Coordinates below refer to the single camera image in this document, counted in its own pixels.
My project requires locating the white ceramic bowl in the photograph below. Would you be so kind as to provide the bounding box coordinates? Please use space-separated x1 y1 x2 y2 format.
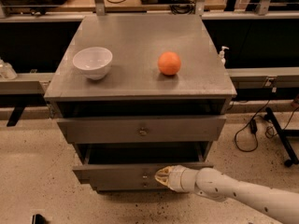
73 47 113 80

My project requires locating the orange fruit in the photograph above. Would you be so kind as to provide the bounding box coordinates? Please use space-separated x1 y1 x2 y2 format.
158 51 181 76

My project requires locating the grey top drawer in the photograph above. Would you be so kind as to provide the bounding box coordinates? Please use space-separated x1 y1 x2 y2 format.
57 115 226 144

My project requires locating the white pump bottle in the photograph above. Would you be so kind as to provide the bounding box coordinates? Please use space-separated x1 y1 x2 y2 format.
219 46 229 65

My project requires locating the black stand leg with wheel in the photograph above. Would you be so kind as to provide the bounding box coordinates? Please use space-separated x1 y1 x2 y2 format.
264 107 299 167

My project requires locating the black power cable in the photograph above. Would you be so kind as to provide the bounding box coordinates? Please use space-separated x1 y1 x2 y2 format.
234 77 277 153

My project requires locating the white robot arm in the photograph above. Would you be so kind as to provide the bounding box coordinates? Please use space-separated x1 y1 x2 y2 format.
155 165 299 224

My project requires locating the grey drawer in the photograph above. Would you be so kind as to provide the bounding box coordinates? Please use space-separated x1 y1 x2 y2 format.
57 115 226 144
73 143 212 192

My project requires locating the grey wooden drawer cabinet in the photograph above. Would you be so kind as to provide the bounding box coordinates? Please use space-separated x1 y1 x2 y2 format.
43 13 238 194

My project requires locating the black object on floor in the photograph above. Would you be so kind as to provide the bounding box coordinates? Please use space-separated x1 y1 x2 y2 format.
31 214 46 224

